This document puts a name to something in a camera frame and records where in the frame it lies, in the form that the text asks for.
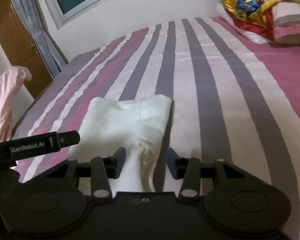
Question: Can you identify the white knit sweater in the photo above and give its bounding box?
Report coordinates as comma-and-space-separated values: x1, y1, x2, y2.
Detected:
68, 95, 172, 194

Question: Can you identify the brown wooden door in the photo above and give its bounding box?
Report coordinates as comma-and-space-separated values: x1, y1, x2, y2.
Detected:
0, 0, 52, 98

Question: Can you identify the pink beige striped pillow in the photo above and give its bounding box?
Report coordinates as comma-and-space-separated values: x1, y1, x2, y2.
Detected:
272, 2, 300, 46

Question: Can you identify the light pink hanging garment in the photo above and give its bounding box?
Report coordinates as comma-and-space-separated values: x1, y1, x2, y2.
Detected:
0, 66, 32, 142

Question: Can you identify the pink printed bed blanket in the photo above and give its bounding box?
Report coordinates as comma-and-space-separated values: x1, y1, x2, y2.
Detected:
211, 17, 300, 118

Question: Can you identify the striped bed sheet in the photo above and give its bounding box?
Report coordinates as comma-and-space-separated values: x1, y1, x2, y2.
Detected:
13, 18, 300, 239

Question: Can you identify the grey curtain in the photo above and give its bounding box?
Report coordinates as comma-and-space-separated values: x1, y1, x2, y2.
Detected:
11, 0, 66, 79

